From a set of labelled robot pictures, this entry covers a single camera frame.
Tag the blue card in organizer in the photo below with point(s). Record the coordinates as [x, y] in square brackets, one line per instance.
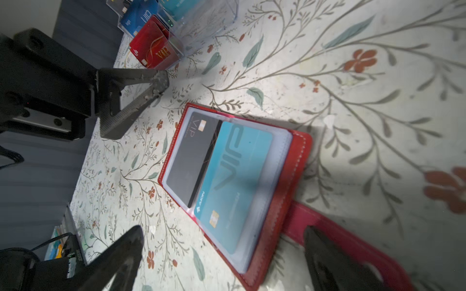
[137, 15]

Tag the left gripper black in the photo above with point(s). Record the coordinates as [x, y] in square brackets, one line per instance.
[47, 90]

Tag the grey card in holder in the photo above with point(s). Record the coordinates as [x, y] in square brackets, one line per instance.
[191, 155]

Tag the clear acrylic card organizer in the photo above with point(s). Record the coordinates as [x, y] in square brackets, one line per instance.
[199, 25]

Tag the red leather card holder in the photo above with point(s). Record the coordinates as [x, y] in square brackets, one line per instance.
[274, 212]

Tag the red card in organizer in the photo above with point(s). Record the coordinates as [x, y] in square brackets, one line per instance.
[152, 48]

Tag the black card in organizer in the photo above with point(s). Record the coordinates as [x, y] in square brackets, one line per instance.
[120, 7]

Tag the teal card in holder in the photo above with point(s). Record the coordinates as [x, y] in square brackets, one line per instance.
[231, 182]

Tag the teal card in organizer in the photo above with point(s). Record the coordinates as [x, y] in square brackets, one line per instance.
[177, 9]

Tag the colourful picture book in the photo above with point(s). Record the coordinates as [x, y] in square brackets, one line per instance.
[54, 249]

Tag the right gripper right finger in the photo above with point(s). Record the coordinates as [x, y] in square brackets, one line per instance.
[333, 270]

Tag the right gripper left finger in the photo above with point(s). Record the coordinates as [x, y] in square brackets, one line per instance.
[117, 265]

